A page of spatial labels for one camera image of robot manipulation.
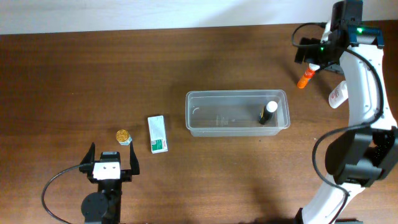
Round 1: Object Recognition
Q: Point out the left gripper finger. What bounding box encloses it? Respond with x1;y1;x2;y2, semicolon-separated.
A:
129;142;140;176
80;143;95;165

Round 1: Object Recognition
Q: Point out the orange tube white cap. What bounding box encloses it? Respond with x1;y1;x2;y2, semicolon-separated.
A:
297;63;320;89

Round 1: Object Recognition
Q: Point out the white lotion bottle clear cap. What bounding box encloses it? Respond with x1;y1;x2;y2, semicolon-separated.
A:
328;80;348;109

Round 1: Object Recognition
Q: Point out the dark bottle white cap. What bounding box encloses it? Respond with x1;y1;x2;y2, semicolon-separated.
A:
259;101;278;125

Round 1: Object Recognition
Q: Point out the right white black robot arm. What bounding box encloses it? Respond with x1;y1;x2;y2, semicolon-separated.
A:
294;1;397;223

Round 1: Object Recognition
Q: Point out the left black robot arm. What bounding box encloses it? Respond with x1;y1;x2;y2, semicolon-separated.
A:
79;143;140;224

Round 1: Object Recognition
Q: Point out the clear plastic container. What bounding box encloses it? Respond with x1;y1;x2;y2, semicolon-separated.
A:
185;90;290;137

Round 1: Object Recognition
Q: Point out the small jar gold lid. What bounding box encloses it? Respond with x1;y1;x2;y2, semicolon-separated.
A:
116;129;132;146

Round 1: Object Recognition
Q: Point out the white green medicine box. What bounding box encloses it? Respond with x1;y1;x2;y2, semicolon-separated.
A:
147;115;169;154

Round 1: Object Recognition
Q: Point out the left black cable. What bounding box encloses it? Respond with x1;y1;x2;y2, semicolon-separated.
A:
41;164;91;224

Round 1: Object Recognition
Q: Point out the black cable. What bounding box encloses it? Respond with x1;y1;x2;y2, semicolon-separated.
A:
291;21;385;224
41;164;91;224

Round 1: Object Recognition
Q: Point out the right black cable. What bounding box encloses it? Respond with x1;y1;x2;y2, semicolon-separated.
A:
291;21;385;224

